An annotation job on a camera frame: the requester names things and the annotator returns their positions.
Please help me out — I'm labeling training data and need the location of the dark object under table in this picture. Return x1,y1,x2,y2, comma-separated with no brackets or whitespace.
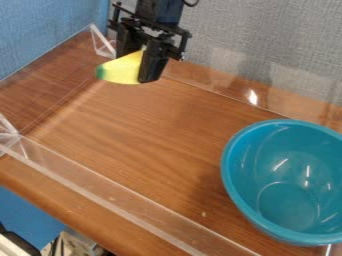
0,223,41,256

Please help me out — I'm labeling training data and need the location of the clear acrylic front barrier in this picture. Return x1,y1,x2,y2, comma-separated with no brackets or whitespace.
0,115,261,256

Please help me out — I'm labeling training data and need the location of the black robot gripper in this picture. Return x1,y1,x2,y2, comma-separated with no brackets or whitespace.
108,0,192,83

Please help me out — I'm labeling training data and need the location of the clear acrylic barrier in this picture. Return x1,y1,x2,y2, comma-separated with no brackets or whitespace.
0,115,261,256
91,22,342,124

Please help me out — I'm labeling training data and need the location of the blue plastic bowl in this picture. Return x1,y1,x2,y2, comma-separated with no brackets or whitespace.
220,119,342,246

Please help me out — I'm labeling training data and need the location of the yellow toy banana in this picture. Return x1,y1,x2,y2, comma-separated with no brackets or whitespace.
96,50,143,85

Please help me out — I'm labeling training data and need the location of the clear acrylic back barrier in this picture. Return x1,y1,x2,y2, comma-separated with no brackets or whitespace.
91,22,342,124

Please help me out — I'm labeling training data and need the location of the clear acrylic corner bracket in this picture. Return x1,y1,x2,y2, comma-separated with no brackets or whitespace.
90,24,116,59

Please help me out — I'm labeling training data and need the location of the white cluttered object below table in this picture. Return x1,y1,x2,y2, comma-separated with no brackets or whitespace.
40,229,112,256

